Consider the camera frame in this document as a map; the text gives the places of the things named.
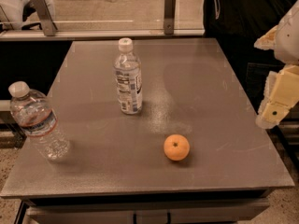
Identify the grey metal bracket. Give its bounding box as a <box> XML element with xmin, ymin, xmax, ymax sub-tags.
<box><xmin>31</xmin><ymin>0</ymin><xmax>57</xmax><ymax>36</ymax></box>
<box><xmin>164</xmin><ymin>0</ymin><xmax>176</xmax><ymax>35</ymax></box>

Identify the grey metal rail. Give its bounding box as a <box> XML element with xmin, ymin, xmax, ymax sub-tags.
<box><xmin>0</xmin><ymin>29</ymin><xmax>205</xmax><ymax>42</ymax></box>

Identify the person in black clothing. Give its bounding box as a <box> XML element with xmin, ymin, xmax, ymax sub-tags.
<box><xmin>204</xmin><ymin>0</ymin><xmax>297</xmax><ymax>108</ymax></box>

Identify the left grey metal bracket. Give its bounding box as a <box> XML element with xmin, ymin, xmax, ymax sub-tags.
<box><xmin>31</xmin><ymin>0</ymin><xmax>57</xmax><ymax>36</ymax></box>

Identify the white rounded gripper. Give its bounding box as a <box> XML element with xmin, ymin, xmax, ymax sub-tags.
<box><xmin>254</xmin><ymin>0</ymin><xmax>299</xmax><ymax>129</ymax></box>

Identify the clear bottle with red-blue label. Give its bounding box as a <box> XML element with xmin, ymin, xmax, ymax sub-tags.
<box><xmin>8</xmin><ymin>81</ymin><xmax>70</xmax><ymax>161</ymax></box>

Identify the right grey metal bracket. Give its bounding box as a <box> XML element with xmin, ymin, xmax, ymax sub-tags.
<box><xmin>164</xmin><ymin>0</ymin><xmax>176</xmax><ymax>35</ymax></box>

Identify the clear bottle with blue label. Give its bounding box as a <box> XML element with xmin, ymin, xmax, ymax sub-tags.
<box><xmin>114</xmin><ymin>37</ymin><xmax>143</xmax><ymax>115</ymax></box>

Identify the seated person in background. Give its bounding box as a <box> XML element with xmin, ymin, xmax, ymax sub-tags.
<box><xmin>0</xmin><ymin>0</ymin><xmax>55</xmax><ymax>30</ymax></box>

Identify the orange fruit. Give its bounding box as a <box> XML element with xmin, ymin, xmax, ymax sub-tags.
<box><xmin>164</xmin><ymin>134</ymin><xmax>190</xmax><ymax>161</ymax></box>

